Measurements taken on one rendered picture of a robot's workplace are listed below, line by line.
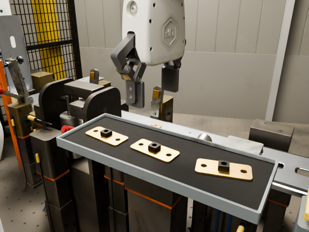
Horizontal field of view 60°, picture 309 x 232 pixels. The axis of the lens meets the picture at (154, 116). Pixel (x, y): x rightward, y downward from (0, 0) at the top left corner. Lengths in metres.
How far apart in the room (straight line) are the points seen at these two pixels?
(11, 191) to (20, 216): 0.17
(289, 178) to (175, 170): 0.39
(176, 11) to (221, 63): 2.53
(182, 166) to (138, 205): 0.13
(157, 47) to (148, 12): 0.05
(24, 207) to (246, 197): 0.90
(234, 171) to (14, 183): 1.02
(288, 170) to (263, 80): 2.27
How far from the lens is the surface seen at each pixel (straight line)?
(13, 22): 1.37
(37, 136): 0.75
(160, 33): 0.38
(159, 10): 0.37
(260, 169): 0.45
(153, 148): 0.46
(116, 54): 0.35
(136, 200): 0.51
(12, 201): 1.19
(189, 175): 0.41
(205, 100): 3.03
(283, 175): 0.76
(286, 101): 3.12
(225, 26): 2.88
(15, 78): 1.06
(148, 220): 0.52
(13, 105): 1.09
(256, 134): 0.91
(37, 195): 1.18
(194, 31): 2.89
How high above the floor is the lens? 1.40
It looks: 24 degrees down
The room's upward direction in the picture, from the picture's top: straight up
